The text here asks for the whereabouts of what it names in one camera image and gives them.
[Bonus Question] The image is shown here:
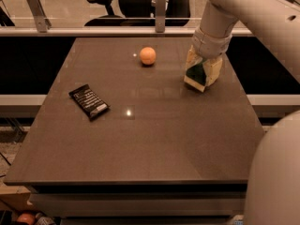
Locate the black rxbar chocolate wrapper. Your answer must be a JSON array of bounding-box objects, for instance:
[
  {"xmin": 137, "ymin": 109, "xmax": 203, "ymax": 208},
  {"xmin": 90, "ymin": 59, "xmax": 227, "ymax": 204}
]
[{"xmin": 68, "ymin": 84, "xmax": 110, "ymax": 120}]

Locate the orange ball under table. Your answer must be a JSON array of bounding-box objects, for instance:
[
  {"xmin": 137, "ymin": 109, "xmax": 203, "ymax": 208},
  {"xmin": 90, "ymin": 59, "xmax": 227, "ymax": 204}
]
[{"xmin": 17, "ymin": 213, "xmax": 36, "ymax": 225}]

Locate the black office chair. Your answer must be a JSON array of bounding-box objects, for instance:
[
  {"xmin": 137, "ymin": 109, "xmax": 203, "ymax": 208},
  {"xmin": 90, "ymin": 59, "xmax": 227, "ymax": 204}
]
[{"xmin": 85, "ymin": 0, "xmax": 190, "ymax": 26}]

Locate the orange fruit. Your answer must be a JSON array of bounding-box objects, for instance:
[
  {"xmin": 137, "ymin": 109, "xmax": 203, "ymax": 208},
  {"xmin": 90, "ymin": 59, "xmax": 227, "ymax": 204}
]
[{"xmin": 140, "ymin": 47, "xmax": 157, "ymax": 66}]

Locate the left metal railing bracket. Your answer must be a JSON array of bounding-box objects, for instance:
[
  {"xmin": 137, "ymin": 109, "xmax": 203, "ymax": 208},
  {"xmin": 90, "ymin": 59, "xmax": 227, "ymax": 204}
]
[{"xmin": 26, "ymin": 0, "xmax": 52, "ymax": 33}]

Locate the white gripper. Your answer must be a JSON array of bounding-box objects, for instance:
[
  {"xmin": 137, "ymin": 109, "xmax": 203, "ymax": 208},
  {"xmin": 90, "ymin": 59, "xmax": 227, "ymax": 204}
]
[{"xmin": 186, "ymin": 27, "xmax": 232, "ymax": 86}]

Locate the green and yellow sponge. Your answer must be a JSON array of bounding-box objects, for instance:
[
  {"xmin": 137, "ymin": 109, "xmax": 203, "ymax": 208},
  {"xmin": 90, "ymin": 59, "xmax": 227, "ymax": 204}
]
[{"xmin": 184, "ymin": 63, "xmax": 206, "ymax": 92}]

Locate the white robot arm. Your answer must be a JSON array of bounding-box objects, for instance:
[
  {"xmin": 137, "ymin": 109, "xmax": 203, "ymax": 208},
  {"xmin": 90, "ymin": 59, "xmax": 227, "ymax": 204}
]
[{"xmin": 192, "ymin": 0, "xmax": 300, "ymax": 225}]

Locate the middle metal railing bracket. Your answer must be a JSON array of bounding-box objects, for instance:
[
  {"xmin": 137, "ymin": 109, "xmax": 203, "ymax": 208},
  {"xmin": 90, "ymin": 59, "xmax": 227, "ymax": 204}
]
[{"xmin": 155, "ymin": 0, "xmax": 166, "ymax": 33}]

